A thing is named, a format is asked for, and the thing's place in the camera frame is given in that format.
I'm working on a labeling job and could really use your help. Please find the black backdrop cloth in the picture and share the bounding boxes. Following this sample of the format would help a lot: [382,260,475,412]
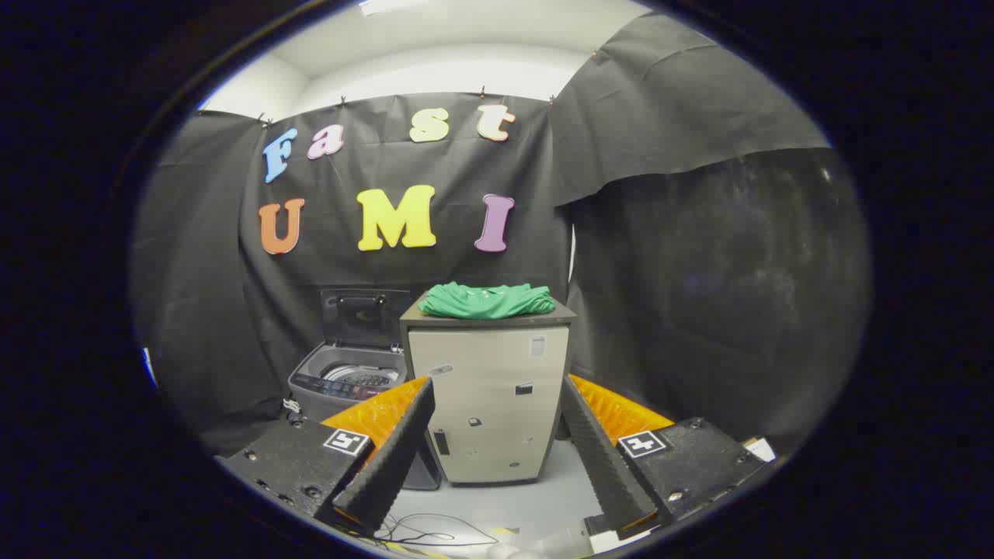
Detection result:
[130,12,872,459]

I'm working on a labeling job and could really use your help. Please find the grey washing machine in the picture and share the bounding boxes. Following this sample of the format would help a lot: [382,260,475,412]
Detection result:
[287,344,443,491]

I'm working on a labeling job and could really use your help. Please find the dark washing machine lid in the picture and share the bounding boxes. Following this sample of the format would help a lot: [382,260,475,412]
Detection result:
[318,288,412,349]

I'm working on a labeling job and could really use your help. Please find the black floor cables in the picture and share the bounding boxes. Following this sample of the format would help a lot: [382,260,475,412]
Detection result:
[373,512,502,549]

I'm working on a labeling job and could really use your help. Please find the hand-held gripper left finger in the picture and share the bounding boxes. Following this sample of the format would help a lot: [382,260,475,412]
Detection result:
[216,377,436,536]

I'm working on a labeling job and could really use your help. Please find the beige cabinet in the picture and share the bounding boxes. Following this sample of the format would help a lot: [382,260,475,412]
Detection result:
[399,295,578,486]

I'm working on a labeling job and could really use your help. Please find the green polo shirt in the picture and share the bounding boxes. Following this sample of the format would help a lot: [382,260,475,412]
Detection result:
[418,282,557,321]

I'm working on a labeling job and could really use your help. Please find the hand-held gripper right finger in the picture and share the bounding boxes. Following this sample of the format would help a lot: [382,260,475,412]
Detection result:
[561,374,777,541]

